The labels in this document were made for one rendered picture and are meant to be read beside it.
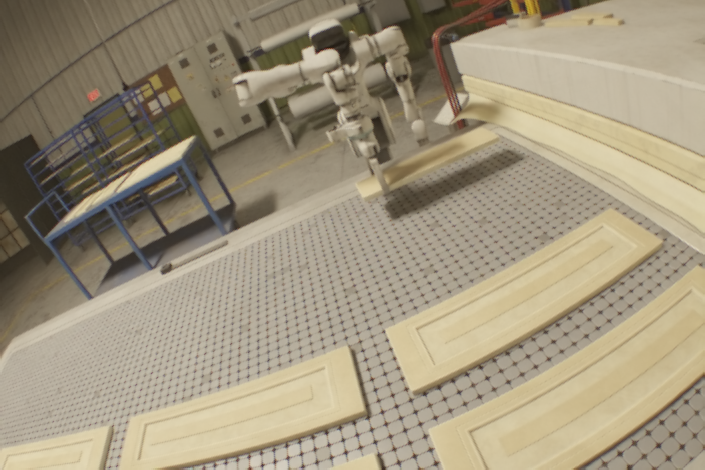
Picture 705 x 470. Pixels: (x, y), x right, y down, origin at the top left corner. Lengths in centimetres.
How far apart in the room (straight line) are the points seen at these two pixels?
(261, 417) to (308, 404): 11
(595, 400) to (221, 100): 753
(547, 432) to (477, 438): 12
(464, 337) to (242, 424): 51
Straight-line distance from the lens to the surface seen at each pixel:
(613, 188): 121
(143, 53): 875
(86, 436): 132
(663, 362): 79
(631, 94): 117
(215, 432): 96
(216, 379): 110
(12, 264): 1138
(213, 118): 784
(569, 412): 72
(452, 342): 84
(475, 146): 131
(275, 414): 90
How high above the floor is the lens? 153
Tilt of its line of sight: 27 degrees down
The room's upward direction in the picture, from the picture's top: 24 degrees counter-clockwise
